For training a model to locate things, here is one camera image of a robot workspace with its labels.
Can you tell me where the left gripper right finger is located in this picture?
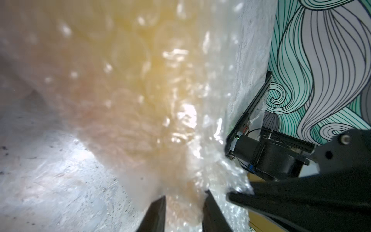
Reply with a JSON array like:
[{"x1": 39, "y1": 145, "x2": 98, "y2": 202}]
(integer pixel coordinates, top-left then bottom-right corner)
[{"x1": 202, "y1": 190, "x2": 232, "y2": 232}]

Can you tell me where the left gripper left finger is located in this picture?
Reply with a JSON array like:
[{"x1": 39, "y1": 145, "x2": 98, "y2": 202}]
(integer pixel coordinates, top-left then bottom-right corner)
[{"x1": 136, "y1": 196, "x2": 166, "y2": 232}]

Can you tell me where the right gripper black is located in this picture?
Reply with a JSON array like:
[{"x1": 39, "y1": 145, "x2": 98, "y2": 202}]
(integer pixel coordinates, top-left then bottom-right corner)
[{"x1": 227, "y1": 129, "x2": 371, "y2": 232}]

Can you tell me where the bubble wrap sheet of yellow glass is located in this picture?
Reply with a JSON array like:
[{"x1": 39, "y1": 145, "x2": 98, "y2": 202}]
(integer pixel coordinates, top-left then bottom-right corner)
[{"x1": 1, "y1": 1, "x2": 278, "y2": 231}]

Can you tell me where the yellow wine glass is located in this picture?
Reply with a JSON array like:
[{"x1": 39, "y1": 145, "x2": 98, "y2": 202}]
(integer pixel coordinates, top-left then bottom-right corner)
[{"x1": 38, "y1": 1, "x2": 219, "y2": 204}]

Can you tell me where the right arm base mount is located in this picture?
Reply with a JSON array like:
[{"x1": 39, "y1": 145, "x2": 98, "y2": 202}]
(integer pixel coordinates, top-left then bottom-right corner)
[{"x1": 225, "y1": 71, "x2": 316, "y2": 181}]

